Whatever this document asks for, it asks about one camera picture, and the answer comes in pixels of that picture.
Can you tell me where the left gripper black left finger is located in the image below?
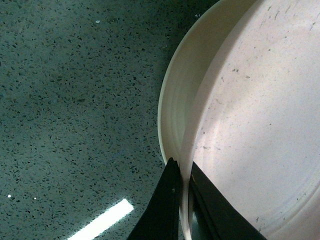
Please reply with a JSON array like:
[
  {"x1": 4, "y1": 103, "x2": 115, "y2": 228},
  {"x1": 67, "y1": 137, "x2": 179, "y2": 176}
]
[{"x1": 129, "y1": 158, "x2": 181, "y2": 240}]

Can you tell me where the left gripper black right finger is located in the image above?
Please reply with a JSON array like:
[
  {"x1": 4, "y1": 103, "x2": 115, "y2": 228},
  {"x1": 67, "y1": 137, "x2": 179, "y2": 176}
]
[{"x1": 190, "y1": 163, "x2": 265, "y2": 240}]

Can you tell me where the pink plate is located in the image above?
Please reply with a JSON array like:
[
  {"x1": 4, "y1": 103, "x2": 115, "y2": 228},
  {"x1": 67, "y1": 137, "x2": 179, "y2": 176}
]
[{"x1": 179, "y1": 0, "x2": 320, "y2": 240}]

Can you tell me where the cream plate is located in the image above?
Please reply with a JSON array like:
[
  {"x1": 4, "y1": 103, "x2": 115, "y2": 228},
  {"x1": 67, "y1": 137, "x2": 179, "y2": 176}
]
[{"x1": 157, "y1": 0, "x2": 254, "y2": 162}]

